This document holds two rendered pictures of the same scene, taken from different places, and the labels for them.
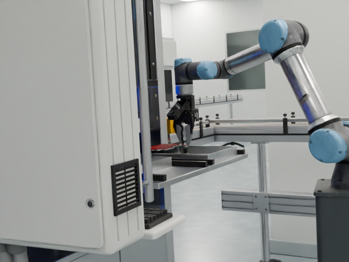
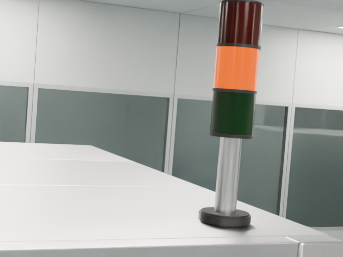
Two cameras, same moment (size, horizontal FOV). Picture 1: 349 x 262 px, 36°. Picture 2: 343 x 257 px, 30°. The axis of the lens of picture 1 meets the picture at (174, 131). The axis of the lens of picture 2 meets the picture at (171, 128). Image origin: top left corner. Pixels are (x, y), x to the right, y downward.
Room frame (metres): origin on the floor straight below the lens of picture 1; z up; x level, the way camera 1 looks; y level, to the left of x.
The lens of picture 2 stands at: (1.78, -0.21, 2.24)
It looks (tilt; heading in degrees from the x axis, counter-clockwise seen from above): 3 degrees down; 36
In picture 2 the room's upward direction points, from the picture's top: 4 degrees clockwise
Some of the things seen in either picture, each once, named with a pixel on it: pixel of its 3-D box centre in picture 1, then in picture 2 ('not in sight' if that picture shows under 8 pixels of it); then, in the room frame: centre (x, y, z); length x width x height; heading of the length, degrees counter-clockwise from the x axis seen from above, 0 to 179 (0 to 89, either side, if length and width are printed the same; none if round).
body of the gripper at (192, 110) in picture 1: (186, 109); not in sight; (2.24, -0.05, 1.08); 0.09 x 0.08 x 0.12; 148
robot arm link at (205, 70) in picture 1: (204, 70); not in sight; (2.18, -0.14, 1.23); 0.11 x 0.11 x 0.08; 46
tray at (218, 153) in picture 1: (186, 153); not in sight; (2.17, -0.04, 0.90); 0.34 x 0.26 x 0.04; 58
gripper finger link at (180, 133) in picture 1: (182, 134); not in sight; (2.25, -0.03, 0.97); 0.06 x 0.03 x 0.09; 148
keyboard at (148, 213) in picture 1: (100, 214); not in sight; (1.51, 0.23, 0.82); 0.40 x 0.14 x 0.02; 63
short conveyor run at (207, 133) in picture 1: (174, 134); not in sight; (2.82, 0.00, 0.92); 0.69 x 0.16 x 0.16; 149
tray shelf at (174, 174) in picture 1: (155, 166); not in sight; (2.04, 0.08, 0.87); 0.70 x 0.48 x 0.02; 149
